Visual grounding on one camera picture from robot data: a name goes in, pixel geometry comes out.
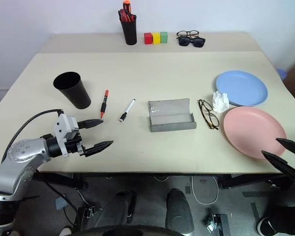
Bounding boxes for black sunglasses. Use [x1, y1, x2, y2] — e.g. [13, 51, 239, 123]
[178, 36, 207, 49]

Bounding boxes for orange black screwdriver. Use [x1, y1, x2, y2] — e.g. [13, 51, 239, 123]
[122, 0, 132, 16]

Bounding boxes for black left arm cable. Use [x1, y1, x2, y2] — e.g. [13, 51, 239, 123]
[1, 109, 63, 164]

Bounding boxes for white shoe tip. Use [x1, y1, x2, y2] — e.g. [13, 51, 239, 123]
[59, 226, 73, 236]

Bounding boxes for pink plastic plate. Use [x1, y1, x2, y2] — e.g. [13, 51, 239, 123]
[223, 106, 288, 161]

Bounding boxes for metal clamp on black block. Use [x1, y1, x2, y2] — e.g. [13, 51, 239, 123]
[206, 213, 231, 235]

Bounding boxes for crumpled white tissue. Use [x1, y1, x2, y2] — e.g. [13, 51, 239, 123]
[212, 90, 230, 114]

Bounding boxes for wide black plastic cup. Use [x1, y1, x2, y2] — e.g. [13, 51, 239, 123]
[53, 71, 92, 110]

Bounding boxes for grey glasses case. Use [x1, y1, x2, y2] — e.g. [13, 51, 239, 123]
[147, 98, 197, 133]

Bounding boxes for dark curved rim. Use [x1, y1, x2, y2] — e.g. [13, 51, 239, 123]
[75, 225, 187, 236]

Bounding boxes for blue plastic plate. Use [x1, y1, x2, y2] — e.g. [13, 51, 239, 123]
[215, 70, 268, 107]

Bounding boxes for brown thin frame glasses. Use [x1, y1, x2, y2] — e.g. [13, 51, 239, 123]
[176, 30, 200, 40]

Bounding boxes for blue round container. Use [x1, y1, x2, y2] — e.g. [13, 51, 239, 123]
[276, 68, 287, 81]

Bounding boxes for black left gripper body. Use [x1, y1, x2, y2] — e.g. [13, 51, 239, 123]
[63, 129, 88, 158]

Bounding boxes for red black pen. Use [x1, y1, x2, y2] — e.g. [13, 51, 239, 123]
[100, 89, 110, 120]

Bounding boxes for white marker with black cap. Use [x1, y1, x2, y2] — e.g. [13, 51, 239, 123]
[118, 99, 136, 123]

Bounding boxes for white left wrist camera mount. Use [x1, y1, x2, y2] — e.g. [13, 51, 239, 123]
[53, 113, 80, 158]

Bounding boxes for tall black tool holder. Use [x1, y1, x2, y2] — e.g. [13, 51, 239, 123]
[121, 15, 138, 46]

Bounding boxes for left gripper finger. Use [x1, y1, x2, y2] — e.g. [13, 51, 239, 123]
[84, 140, 114, 158]
[78, 118, 104, 130]

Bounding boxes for dark rounded shape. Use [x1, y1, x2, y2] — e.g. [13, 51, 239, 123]
[165, 188, 195, 234]
[98, 190, 137, 227]

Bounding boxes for white cable loop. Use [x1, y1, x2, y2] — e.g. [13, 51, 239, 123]
[191, 175, 220, 205]

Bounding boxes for blue grey plastic piece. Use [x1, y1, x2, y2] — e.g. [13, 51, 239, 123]
[55, 196, 70, 210]

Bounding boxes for black white sneaker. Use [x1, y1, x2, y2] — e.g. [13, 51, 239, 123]
[257, 216, 277, 236]

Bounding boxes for tortoiseshell glasses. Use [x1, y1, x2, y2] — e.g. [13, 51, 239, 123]
[198, 99, 219, 130]

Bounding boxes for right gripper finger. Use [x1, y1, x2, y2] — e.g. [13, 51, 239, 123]
[276, 138, 295, 157]
[261, 150, 295, 178]

